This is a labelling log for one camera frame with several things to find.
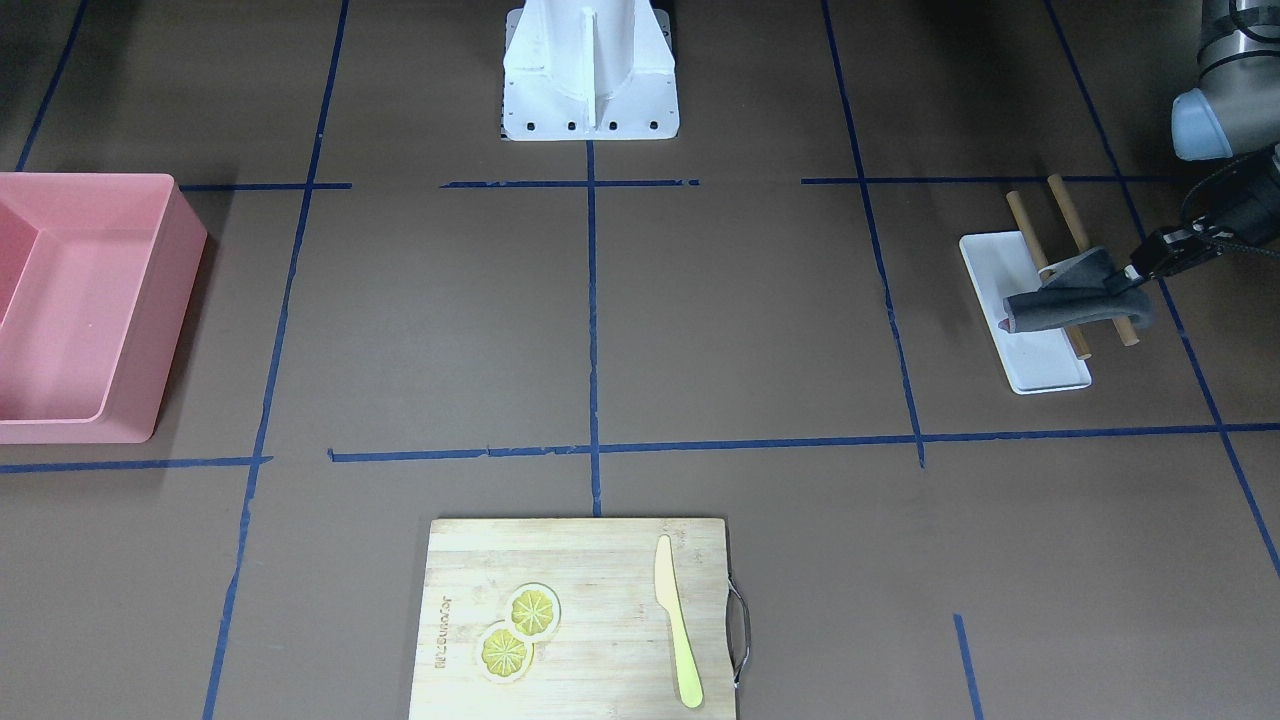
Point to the pink plastic bin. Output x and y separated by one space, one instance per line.
98 269

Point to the wooden rack rod inner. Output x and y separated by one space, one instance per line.
1021 216

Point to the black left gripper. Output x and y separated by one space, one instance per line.
1243 213

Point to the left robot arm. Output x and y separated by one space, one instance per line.
1233 114

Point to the white rectangular tray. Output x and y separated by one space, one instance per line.
1000 265

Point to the lemon slice upper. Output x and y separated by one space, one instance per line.
534 612

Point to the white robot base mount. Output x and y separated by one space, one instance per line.
590 71

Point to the lemon slice lower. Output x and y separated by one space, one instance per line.
504 656

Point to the yellow plastic knife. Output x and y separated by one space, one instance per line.
688 679

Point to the grey wiping cloth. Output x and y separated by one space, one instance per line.
1084 289

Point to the lemon slice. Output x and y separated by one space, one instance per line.
534 612
504 656

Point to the bamboo cutting board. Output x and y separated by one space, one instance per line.
611 657

